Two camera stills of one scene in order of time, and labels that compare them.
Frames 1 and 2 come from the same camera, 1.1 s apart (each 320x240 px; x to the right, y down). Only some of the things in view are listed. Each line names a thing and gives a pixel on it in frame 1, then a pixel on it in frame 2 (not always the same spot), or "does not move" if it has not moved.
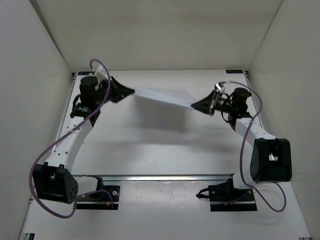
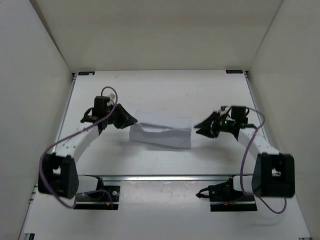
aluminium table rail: (158, 178) does not move
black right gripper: (209, 104) → (208, 131)
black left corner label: (86, 73) does not move
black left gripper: (121, 91) → (126, 118)
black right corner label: (234, 71) does not move
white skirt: (177, 97) → (179, 137)
